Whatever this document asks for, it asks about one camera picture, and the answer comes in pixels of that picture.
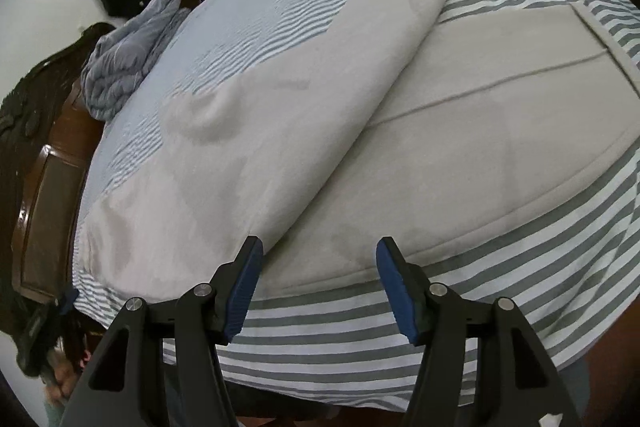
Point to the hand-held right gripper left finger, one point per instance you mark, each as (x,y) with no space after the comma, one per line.
(244,287)

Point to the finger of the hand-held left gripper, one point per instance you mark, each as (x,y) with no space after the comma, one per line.
(68,298)

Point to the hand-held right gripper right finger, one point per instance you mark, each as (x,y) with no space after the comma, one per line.
(395,287)

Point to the beige fleece pants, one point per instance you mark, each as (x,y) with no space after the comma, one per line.
(300,132)

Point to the grey striped bed sheet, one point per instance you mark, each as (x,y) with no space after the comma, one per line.
(350,347)

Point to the dark wooden headboard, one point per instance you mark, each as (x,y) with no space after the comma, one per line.
(45,167)

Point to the blue-grey patterned quilt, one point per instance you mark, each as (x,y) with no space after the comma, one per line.
(125,57)

